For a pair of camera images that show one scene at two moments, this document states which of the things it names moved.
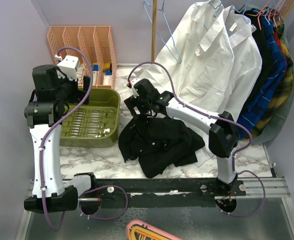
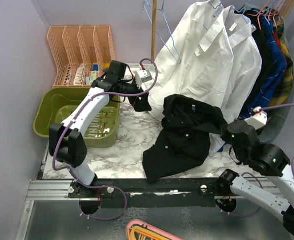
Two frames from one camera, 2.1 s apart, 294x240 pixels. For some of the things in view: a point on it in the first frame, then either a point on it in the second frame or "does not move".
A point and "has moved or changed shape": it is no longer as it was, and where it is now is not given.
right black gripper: x=132 y=102 → x=224 y=134
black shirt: x=158 y=142 has moved or changed shape
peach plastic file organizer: x=96 y=42 does not move
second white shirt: x=246 y=72 does not move
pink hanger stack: x=139 y=230 does not move
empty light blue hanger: x=168 y=25 does not move
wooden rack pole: x=154 y=10 does not move
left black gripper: x=78 y=94 → x=141 y=105
